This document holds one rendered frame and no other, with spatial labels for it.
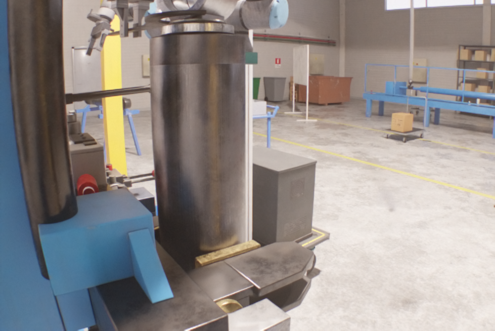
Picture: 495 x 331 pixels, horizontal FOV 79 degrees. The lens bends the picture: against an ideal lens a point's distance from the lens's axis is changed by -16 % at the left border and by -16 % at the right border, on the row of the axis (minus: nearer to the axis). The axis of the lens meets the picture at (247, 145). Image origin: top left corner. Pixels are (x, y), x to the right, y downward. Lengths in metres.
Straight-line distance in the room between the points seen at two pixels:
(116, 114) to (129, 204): 2.75
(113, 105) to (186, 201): 2.62
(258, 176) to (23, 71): 1.74
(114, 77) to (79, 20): 8.42
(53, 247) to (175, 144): 0.33
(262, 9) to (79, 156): 0.98
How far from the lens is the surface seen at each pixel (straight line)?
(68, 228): 0.55
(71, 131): 1.28
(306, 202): 2.23
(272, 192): 2.04
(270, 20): 1.58
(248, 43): 1.69
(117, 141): 3.38
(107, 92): 0.91
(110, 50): 3.31
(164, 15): 0.73
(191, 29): 0.73
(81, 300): 0.79
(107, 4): 1.91
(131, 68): 11.90
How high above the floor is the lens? 1.40
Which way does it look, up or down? 13 degrees down
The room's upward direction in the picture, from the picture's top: straight up
